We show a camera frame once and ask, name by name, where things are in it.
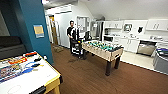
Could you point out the black wheeled cart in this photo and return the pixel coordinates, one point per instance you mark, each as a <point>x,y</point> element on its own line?
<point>76,48</point>

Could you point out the foosball table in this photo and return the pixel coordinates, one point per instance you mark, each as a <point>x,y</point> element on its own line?
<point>103,50</point>

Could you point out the person in black shirt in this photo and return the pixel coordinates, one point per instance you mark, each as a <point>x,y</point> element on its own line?
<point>70,31</point>

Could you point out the cardboard box on floor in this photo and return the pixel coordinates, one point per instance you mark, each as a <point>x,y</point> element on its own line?
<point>58,49</point>

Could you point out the brown wooden door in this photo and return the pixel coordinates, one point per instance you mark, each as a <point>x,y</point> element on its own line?
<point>54,33</point>

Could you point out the white base cabinets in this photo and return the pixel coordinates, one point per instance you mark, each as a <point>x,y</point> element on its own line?
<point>130,45</point>

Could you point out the yellow poster on pillar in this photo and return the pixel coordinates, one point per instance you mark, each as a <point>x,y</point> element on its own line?
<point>38,31</point>

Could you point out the black round paddle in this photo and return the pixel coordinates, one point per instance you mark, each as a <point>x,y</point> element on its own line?
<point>37,60</point>

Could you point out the flat red object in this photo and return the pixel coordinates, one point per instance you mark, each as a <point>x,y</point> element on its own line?
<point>31,54</point>

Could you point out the white air hockey table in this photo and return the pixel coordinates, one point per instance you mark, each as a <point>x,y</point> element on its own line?
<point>30,78</point>

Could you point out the red orange game box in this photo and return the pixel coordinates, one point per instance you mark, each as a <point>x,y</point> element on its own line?
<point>16,60</point>

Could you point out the dark grey sofa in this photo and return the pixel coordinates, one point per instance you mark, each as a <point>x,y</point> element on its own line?
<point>11,46</point>

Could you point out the grey trash bins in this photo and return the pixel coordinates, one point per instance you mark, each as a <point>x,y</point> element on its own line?
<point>161,63</point>

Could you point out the purple colourful board game box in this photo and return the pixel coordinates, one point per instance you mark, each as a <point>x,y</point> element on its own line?
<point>8,70</point>

